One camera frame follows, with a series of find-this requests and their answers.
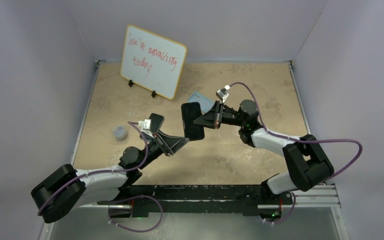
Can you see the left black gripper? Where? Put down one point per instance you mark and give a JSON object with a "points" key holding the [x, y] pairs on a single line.
{"points": [[169, 145]]}

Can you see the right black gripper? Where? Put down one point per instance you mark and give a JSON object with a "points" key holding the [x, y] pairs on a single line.
{"points": [[209, 120]]}

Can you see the bare black phone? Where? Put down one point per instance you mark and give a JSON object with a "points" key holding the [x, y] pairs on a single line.
{"points": [[156, 122]]}

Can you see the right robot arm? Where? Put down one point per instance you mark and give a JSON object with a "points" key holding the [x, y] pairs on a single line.
{"points": [[307, 164]]}

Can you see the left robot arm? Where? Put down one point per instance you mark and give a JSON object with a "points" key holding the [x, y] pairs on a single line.
{"points": [[68, 188]]}

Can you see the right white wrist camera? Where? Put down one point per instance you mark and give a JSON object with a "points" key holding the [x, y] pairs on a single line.
{"points": [[223, 93]]}

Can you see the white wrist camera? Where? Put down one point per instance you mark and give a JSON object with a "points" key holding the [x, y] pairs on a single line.
{"points": [[145, 126], [223, 93]]}

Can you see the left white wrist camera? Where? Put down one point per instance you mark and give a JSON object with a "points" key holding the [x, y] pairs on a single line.
{"points": [[145, 126]]}

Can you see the white board with orange frame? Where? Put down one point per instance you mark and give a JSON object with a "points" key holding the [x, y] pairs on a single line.
{"points": [[152, 61]]}

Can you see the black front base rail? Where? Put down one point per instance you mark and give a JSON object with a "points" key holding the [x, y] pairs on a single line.
{"points": [[245, 199]]}

